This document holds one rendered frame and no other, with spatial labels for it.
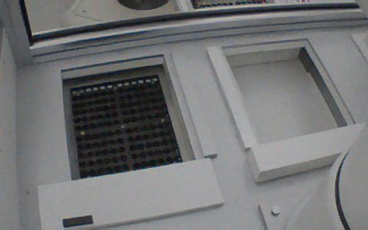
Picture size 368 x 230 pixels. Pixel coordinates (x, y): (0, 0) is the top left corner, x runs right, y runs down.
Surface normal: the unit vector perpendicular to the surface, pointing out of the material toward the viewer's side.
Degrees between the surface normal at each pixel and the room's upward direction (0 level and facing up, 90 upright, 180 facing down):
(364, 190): 73
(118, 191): 0
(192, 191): 0
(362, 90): 0
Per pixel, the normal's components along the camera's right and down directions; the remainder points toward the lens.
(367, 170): -0.93, -0.04
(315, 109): 0.06, -0.61
